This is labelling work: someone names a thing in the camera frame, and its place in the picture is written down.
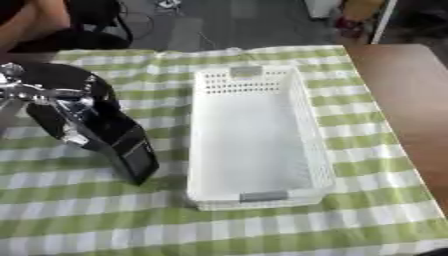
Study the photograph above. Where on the person's forearm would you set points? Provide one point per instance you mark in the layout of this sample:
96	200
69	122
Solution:
32	20

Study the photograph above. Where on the white container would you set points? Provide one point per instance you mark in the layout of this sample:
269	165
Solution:
322	7

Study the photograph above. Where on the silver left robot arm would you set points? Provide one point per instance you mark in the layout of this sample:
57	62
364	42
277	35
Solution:
8	86

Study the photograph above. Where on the white pole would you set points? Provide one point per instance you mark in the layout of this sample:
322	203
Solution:
382	20

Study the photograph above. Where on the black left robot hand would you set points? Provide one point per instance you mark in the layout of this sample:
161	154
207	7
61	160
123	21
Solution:
116	133

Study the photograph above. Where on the person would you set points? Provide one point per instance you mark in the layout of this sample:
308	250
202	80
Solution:
353	20

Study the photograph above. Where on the white perforated plastic basket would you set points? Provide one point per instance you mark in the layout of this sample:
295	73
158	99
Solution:
248	140

